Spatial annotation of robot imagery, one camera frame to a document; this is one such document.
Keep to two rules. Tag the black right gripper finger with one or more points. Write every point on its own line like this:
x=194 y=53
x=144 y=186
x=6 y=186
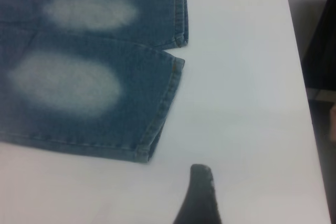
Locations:
x=200 y=197

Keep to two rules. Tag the blue denim kids pants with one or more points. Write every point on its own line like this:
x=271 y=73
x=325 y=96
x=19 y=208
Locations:
x=78 y=119

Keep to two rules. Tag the black background furniture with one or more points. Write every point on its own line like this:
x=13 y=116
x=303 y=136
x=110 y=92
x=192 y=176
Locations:
x=321 y=40

